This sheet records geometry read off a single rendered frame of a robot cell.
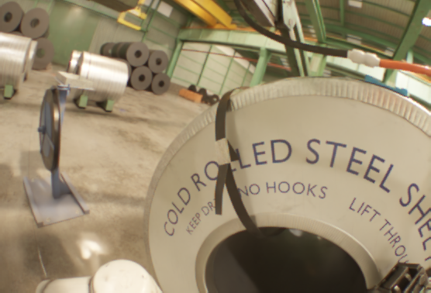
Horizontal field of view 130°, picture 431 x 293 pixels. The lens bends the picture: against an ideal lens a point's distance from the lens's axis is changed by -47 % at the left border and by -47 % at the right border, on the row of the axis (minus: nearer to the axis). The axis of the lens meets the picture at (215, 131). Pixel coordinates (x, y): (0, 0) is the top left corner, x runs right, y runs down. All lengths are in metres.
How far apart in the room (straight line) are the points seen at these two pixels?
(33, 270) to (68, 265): 0.25
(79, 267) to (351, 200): 1.42
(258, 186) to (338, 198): 0.19
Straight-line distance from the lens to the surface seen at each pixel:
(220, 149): 0.44
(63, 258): 1.48
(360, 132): 0.42
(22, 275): 1.45
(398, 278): 0.45
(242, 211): 0.46
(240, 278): 0.89
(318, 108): 0.42
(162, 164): 0.67
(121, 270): 0.30
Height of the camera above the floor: 1.21
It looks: 10 degrees down
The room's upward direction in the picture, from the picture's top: 20 degrees clockwise
